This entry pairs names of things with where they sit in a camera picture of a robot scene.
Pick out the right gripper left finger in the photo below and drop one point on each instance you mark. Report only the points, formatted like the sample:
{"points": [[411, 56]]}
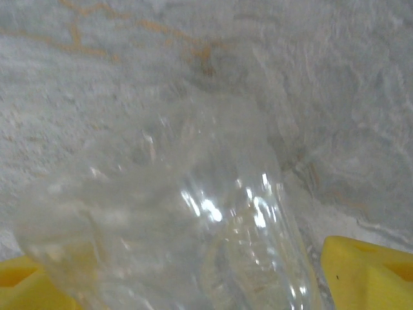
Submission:
{"points": [[19, 284]]}

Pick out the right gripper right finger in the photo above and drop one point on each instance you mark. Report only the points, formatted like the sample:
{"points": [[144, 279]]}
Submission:
{"points": [[361, 277]]}

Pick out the clear plastic bottle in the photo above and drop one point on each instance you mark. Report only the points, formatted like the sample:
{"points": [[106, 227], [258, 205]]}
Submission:
{"points": [[193, 226]]}

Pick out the marble pattern table cover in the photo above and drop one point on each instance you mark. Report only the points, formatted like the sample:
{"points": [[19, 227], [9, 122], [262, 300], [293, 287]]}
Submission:
{"points": [[322, 97]]}

